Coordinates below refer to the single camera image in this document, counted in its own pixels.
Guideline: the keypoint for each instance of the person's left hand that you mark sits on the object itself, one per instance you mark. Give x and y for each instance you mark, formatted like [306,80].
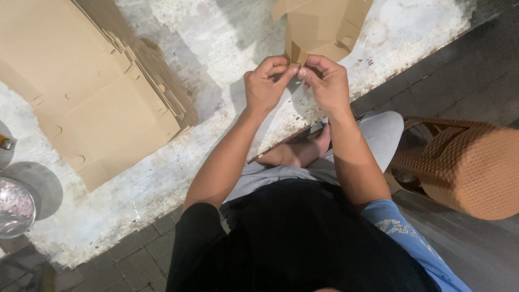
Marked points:
[261,87]

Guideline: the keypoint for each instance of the person's right hand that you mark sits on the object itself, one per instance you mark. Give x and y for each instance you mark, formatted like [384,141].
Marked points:
[326,87]

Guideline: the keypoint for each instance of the brown cardboard box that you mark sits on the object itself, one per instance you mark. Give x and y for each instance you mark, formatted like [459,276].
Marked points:
[322,28]

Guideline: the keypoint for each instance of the person's bare foot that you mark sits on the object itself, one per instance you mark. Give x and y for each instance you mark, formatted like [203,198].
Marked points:
[298,150]

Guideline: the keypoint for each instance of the person's grey shorts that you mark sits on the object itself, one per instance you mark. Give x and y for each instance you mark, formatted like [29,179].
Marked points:
[324,158]

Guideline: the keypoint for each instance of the brown woven plastic chair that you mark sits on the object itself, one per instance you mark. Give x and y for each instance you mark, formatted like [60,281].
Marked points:
[462,164]

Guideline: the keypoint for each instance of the person's black and blue shirt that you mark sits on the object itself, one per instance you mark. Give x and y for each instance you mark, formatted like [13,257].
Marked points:
[308,243]

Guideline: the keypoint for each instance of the stack of flat cardboard sheets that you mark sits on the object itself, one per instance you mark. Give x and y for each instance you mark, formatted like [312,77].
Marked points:
[93,81]

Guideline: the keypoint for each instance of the small orange lighter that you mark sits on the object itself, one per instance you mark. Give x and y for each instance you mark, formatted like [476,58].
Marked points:
[6,142]

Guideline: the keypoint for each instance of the clear glass jar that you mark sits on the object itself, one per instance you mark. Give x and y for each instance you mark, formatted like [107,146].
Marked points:
[15,207]

